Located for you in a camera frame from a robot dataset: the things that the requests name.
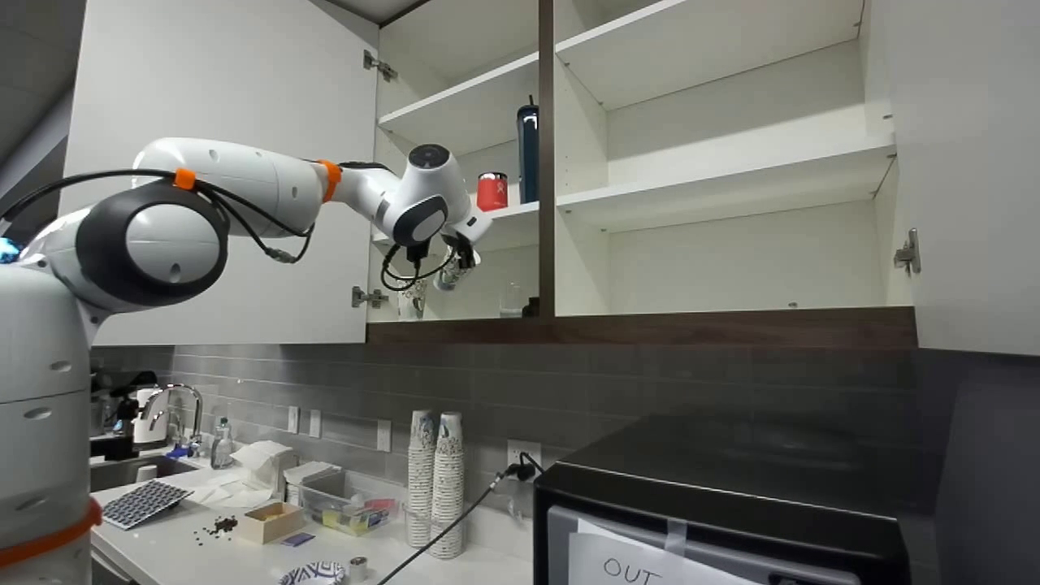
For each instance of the clear plastic container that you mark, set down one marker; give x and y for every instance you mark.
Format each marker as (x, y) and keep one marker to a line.
(346, 511)

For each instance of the left paper cup stack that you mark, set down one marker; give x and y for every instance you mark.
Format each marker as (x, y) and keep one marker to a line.
(421, 477)

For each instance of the grey keyboard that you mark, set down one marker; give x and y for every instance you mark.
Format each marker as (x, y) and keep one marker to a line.
(144, 505)

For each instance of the clear cup stack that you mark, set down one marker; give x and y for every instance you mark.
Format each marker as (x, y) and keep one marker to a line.
(414, 303)

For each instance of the small wooden box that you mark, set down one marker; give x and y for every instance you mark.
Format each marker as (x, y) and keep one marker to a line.
(267, 523)

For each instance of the clear plastic cup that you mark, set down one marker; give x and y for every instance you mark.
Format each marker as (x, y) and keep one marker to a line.
(449, 277)

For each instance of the dark blue water bottle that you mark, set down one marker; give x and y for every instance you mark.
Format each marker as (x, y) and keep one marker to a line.
(529, 146)

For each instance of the white crumpled cloth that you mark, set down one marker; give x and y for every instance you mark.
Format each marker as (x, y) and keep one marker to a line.
(252, 480)

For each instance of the steel electric kettle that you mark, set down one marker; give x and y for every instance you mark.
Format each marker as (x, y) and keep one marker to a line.
(167, 415)

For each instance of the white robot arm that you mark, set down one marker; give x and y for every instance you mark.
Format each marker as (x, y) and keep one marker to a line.
(162, 243)

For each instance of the white upper cabinet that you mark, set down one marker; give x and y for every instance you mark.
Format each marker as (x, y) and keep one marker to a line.
(704, 153)

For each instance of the black microwave oven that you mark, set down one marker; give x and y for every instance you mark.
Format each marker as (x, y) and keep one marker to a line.
(729, 498)

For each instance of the right paper cup stack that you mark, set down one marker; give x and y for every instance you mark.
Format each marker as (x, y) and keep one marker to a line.
(446, 484)

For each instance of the paper cup stack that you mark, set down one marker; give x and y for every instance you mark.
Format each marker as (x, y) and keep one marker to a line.
(446, 484)
(421, 477)

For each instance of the red cup on shelf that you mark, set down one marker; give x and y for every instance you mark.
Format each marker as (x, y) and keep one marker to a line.
(491, 191)

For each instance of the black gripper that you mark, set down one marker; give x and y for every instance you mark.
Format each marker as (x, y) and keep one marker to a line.
(463, 235)

